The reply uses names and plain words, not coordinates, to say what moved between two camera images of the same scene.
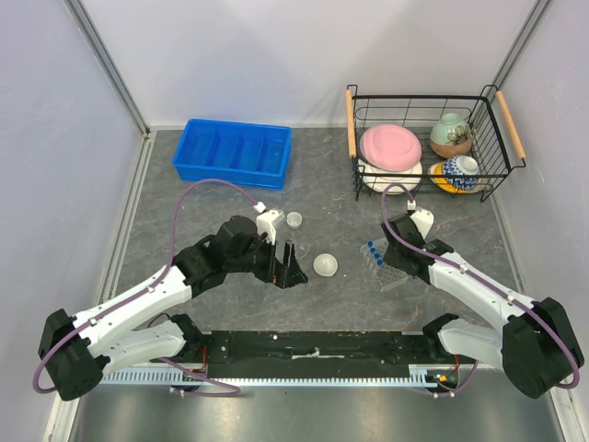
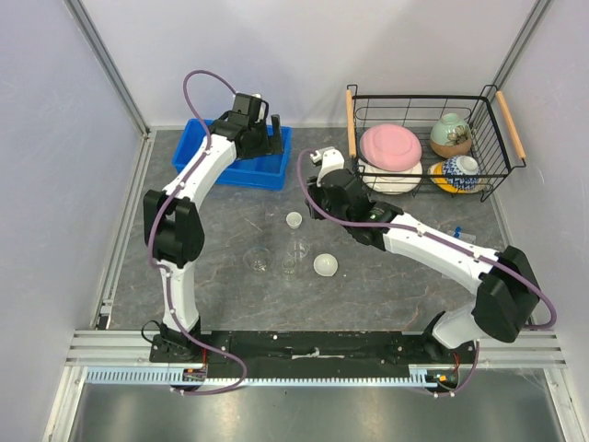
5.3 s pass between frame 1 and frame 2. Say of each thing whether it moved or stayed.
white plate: stayed
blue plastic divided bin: stayed
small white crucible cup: stayed
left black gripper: moved
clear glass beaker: stayed
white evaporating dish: stayed
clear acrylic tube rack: moved
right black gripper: moved
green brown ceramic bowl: stayed
